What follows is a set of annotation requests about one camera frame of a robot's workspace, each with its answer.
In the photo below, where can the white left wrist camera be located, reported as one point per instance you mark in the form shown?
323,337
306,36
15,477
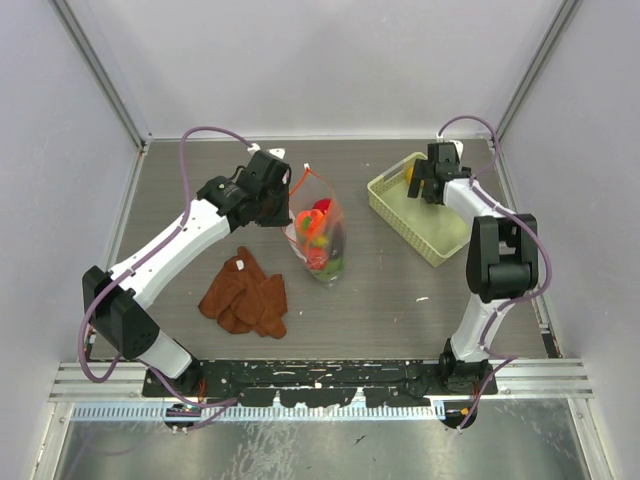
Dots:
277,152

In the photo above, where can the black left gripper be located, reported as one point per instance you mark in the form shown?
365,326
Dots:
281,218

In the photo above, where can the green leafy vegetable toy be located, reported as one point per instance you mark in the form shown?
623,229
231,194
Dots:
332,270

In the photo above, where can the orange toy fruit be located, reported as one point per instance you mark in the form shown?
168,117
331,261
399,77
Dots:
409,176

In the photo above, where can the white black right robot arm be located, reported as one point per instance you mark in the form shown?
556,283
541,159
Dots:
502,260

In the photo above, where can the peach toy fruit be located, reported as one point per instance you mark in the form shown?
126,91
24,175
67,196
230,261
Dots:
307,221

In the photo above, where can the yellow banana toy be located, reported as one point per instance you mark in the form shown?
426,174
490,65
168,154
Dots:
320,241

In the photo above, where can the clear zip top bag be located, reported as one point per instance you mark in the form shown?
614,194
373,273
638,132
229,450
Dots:
317,232

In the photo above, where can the brown cloth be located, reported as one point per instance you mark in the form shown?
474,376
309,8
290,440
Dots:
242,298

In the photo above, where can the red apple toy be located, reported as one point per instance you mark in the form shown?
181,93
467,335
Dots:
323,205

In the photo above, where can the pale green perforated basket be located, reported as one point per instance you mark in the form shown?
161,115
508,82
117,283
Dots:
435,232

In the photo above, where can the red bell pepper toy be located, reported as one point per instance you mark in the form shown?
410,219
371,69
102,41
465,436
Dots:
317,258

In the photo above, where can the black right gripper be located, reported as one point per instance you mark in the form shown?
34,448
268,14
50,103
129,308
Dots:
420,171

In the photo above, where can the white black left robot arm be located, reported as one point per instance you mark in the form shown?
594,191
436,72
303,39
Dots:
117,300

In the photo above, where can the aluminium front frame rail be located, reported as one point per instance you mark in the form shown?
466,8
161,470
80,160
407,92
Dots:
537,378

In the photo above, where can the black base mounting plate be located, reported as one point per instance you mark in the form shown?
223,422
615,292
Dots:
393,383

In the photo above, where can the dark purple plum toy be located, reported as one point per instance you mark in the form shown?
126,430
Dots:
337,243

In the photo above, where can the white slotted cable duct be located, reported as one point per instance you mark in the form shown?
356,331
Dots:
166,411

